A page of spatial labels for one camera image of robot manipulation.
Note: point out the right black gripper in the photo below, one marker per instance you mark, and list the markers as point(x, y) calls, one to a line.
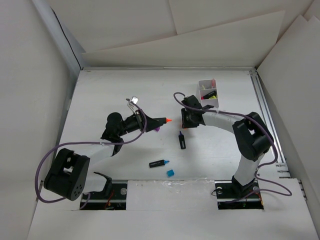
point(185, 123)

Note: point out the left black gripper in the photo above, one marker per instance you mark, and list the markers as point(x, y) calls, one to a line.
point(144, 122)

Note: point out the orange tip black highlighter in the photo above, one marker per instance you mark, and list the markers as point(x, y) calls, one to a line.
point(162, 121)

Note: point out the yellow cap black highlighter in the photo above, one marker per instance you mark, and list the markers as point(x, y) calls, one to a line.
point(213, 97)

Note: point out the pink clear pen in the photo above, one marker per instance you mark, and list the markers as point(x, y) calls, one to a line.
point(213, 83)

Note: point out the blue highlighter cap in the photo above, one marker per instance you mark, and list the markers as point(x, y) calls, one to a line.
point(170, 173)

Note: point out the pink cap black highlighter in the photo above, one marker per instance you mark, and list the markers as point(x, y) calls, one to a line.
point(207, 96)

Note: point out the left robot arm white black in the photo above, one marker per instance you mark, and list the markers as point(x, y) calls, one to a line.
point(68, 172)

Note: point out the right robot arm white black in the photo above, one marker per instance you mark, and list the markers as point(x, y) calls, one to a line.
point(251, 135)

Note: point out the purple tip black highlighter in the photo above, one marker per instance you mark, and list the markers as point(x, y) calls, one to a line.
point(182, 141)

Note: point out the white compartment pen holder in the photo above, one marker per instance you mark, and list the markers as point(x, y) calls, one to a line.
point(199, 93)

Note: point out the blue tip black highlighter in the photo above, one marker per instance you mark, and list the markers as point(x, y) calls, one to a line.
point(158, 163)

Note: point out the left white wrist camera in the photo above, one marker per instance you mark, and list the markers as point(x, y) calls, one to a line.
point(132, 101)

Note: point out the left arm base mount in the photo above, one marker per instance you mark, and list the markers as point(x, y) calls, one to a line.
point(101, 192)

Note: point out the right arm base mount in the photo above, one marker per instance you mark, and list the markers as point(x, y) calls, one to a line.
point(229, 199)

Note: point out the aluminium rail right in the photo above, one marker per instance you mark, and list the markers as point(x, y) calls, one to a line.
point(281, 164)

